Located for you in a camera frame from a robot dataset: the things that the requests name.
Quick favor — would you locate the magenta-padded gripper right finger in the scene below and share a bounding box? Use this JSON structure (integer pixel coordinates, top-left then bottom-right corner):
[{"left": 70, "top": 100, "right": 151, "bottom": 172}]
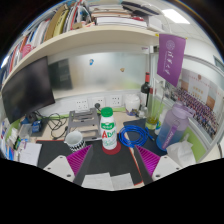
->
[{"left": 132, "top": 144, "right": 183, "bottom": 186}]

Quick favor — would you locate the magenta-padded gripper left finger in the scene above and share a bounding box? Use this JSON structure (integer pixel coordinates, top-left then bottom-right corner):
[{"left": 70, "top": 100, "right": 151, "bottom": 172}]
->
[{"left": 43, "top": 144, "right": 95, "bottom": 187}]

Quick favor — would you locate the white drink bottle green cap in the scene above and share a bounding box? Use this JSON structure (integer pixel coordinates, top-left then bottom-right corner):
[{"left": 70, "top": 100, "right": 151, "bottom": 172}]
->
[{"left": 99, "top": 106, "right": 118, "bottom": 151}]

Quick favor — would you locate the purple translucent water jug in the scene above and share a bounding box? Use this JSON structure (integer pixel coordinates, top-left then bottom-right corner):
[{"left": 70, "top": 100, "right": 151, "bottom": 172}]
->
[{"left": 155, "top": 101, "right": 194, "bottom": 153}]

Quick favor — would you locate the crumpled white tissue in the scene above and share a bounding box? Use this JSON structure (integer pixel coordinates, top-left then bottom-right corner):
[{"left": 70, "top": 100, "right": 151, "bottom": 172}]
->
[{"left": 165, "top": 134, "right": 198, "bottom": 168}]

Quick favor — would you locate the dark blue mouse pad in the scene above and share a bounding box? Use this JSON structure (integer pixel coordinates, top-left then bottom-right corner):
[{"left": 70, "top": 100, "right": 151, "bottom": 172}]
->
[{"left": 122, "top": 118, "right": 174, "bottom": 158}]

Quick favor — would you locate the black white checkered mug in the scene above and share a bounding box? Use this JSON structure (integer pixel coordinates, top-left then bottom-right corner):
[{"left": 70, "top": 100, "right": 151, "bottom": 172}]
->
[{"left": 63, "top": 130, "right": 87, "bottom": 154}]

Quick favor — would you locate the white paper sheet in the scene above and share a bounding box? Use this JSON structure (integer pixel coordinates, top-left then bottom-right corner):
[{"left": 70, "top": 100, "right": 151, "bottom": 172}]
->
[
  {"left": 19, "top": 142, "right": 43, "bottom": 167},
  {"left": 110, "top": 172, "right": 135, "bottom": 190},
  {"left": 81, "top": 172, "right": 114, "bottom": 192}
]

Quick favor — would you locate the small blue box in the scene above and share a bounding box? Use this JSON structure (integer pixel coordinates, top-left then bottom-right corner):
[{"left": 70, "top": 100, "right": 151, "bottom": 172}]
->
[{"left": 30, "top": 119, "right": 44, "bottom": 134}]

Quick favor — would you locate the black desk mat red edge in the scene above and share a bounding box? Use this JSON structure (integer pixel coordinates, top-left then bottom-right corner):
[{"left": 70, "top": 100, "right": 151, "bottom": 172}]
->
[{"left": 35, "top": 138, "right": 144, "bottom": 187}]

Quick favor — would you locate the grey metal laptop stand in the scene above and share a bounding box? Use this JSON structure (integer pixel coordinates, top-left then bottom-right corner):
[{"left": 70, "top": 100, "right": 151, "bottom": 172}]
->
[{"left": 65, "top": 107, "right": 102, "bottom": 141}]

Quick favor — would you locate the flat round red coaster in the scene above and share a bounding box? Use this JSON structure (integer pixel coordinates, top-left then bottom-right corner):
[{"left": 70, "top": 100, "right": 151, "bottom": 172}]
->
[{"left": 101, "top": 141, "right": 122, "bottom": 156}]

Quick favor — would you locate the group photo poster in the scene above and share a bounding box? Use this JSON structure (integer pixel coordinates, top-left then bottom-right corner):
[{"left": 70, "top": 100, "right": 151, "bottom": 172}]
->
[{"left": 165, "top": 68, "right": 224, "bottom": 141}]

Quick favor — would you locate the white ceramic jar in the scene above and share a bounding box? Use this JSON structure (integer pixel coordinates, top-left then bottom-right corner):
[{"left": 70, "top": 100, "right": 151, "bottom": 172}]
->
[{"left": 124, "top": 93, "right": 142, "bottom": 116}]

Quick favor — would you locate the dark wine bottle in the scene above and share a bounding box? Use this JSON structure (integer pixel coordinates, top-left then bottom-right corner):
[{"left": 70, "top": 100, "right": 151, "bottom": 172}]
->
[{"left": 140, "top": 72, "right": 152, "bottom": 108}]

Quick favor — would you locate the black computer monitor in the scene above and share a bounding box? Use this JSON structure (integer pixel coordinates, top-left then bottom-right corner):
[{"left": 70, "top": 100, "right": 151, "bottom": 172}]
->
[{"left": 0, "top": 55, "right": 56, "bottom": 125}]

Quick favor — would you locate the purple pennant flag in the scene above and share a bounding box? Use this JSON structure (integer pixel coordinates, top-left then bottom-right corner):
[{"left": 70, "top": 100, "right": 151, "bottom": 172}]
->
[{"left": 156, "top": 33, "right": 187, "bottom": 88}]

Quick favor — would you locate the ceiling light panel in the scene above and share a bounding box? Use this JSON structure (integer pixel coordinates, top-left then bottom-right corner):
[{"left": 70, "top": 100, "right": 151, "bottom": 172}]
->
[{"left": 161, "top": 8, "right": 191, "bottom": 25}]

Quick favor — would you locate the black cable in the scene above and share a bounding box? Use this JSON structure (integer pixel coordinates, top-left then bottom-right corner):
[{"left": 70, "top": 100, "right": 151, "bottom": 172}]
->
[{"left": 33, "top": 111, "right": 71, "bottom": 141}]

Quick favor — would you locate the coiled blue cable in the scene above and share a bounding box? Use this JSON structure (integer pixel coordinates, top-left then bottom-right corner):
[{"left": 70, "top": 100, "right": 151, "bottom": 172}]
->
[{"left": 118, "top": 124, "right": 155, "bottom": 149}]

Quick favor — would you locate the white wall outlet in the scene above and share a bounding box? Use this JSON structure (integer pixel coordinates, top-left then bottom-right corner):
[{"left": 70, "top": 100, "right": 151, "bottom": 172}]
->
[
  {"left": 74, "top": 98, "right": 89, "bottom": 112},
  {"left": 109, "top": 94, "right": 123, "bottom": 108},
  {"left": 91, "top": 96, "right": 106, "bottom": 110}
]

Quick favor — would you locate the wall shelf with books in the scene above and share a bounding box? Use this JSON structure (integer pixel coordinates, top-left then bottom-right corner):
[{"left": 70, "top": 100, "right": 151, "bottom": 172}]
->
[{"left": 0, "top": 0, "right": 164, "bottom": 88}]

